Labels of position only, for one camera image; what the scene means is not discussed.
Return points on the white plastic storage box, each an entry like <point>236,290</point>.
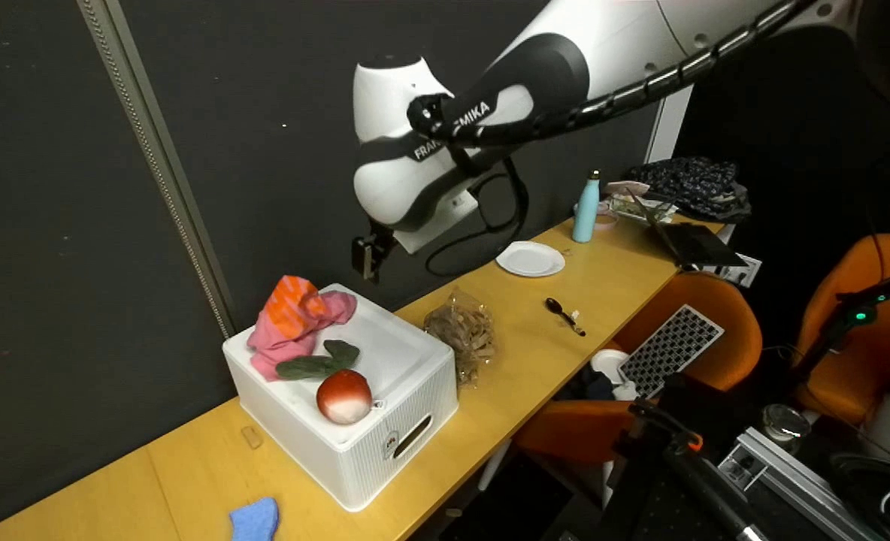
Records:
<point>414,397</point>

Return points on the pink and orange cloth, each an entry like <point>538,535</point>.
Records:
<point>292,319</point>

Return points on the black laptop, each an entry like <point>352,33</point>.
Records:
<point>690,244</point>

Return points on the red apple toy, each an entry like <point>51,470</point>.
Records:
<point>344,397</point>

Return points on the black plastic spoon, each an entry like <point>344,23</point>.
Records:
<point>560,311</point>

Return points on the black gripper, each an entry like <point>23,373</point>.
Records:
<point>369,255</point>

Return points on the grey aluminium rail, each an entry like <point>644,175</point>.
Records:
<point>109,28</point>

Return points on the teal water bottle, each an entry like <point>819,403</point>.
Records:
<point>589,208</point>

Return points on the orange office chair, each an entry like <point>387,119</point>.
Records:
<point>589,427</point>

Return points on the green toy leaf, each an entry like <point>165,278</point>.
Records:
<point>330,358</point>

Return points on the blue sponge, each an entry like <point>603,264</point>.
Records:
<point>255,521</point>

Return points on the white bowl on chair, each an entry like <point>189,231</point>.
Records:
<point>610,363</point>

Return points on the white paper plate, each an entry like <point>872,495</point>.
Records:
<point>531,259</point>

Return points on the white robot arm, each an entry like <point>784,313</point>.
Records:
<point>574,64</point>

